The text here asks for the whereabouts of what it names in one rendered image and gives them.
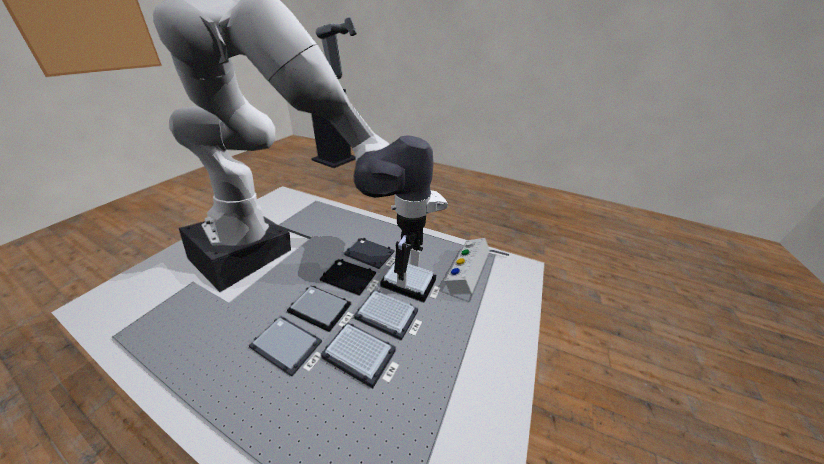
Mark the white button panel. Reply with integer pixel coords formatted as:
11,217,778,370
442,238,509,302

